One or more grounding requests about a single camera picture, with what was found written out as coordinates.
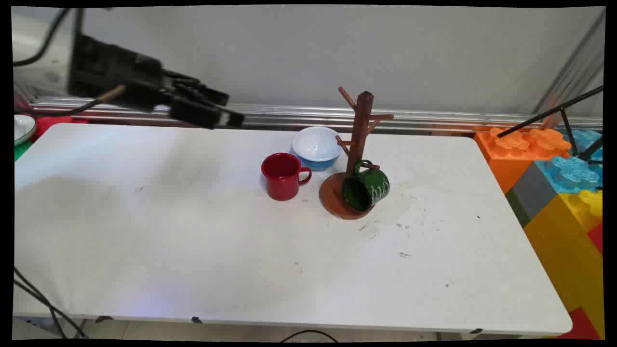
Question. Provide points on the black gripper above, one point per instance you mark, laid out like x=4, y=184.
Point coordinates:
x=111, y=72

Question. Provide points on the green enamel mug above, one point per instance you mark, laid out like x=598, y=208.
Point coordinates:
x=368, y=188

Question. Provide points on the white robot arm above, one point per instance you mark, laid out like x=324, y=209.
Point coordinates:
x=38, y=53

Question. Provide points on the red enamel mug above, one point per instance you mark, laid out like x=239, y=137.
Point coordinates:
x=283, y=178

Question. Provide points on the blue and white bowl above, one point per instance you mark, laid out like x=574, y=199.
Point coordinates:
x=315, y=144

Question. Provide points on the brown wooden mug tree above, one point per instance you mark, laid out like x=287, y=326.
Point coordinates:
x=361, y=125

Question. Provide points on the white bowl with dark rim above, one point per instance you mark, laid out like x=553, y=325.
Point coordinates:
x=21, y=127

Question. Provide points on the orange giant building block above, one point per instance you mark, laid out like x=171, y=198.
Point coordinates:
x=511, y=154

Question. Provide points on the grey giant building block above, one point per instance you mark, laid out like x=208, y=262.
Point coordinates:
x=532, y=190

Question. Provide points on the black tripod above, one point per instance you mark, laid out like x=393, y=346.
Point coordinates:
x=549, y=113

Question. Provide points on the blue giant building block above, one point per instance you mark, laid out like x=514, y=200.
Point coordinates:
x=569, y=173

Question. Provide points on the yellow giant building block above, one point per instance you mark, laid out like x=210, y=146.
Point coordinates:
x=564, y=250

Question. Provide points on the red giant building block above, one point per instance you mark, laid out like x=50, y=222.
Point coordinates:
x=583, y=327

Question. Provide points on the aluminium rail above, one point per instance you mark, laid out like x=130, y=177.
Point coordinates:
x=434, y=118

